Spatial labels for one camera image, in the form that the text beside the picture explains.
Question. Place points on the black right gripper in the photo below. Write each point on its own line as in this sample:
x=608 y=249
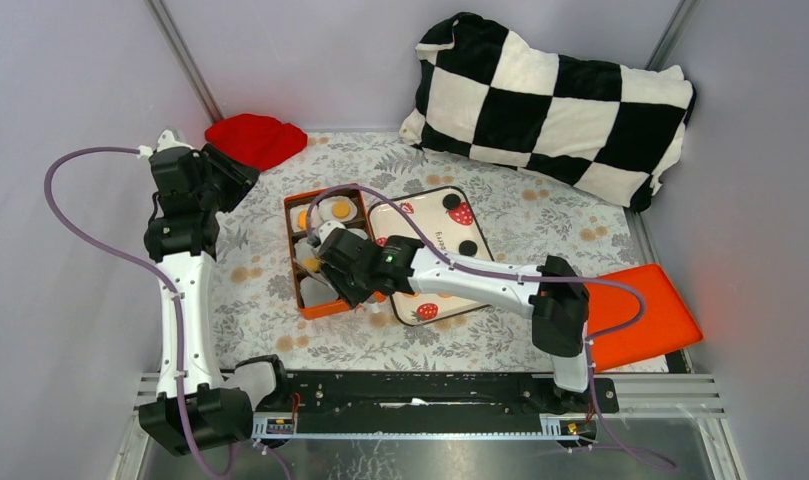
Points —
x=353 y=297

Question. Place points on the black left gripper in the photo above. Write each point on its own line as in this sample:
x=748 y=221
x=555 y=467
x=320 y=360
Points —
x=239 y=176

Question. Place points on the orange fish cookie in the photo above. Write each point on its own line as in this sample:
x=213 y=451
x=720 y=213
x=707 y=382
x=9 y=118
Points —
x=311 y=264
x=302 y=222

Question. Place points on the round orange cookie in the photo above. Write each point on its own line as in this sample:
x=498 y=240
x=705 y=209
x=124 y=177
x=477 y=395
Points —
x=341 y=210

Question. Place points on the orange cookie tin box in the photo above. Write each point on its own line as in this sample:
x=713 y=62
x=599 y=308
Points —
x=358 y=226

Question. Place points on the white strawberry tray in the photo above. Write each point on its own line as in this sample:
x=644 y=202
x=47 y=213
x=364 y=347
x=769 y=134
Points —
x=446 y=229

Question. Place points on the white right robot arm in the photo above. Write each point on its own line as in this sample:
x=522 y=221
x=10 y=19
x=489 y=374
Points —
x=550 y=296

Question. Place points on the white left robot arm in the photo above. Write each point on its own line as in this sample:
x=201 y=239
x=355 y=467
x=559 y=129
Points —
x=196 y=407

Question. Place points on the red knit hat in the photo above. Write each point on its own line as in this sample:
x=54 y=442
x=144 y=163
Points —
x=262 y=142

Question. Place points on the black round cookie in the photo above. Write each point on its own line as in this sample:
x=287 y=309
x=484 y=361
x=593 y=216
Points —
x=468 y=248
x=451 y=202

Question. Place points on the floral table mat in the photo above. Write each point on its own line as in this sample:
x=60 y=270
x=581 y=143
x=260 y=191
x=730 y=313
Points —
x=524 y=219

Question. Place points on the orange tin lid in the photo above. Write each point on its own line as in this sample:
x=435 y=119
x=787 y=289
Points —
x=667 y=324

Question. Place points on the black white checkered pillow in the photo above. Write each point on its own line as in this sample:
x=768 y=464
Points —
x=600 y=127

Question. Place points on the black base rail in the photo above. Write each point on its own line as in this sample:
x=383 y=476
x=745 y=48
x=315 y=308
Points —
x=348 y=404

